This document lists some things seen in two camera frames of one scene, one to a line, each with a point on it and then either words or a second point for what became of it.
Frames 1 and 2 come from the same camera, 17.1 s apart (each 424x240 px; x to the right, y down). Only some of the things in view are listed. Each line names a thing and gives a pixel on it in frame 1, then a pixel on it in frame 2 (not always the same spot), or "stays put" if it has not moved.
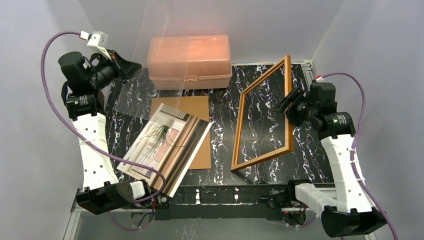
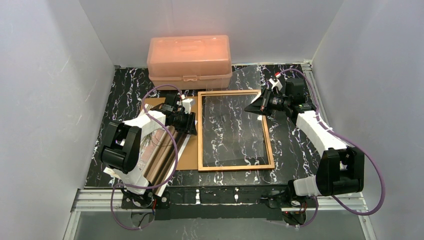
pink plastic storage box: x=190 y=62 stays put
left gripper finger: x=127 y=69 -> x=191 y=127
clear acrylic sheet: x=162 y=50 -> x=232 y=132
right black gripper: x=295 y=106 -> x=265 y=102
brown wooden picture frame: x=286 y=60 -> x=215 y=168
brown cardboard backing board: x=196 y=106 -> x=189 y=158
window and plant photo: x=167 y=144 stays put
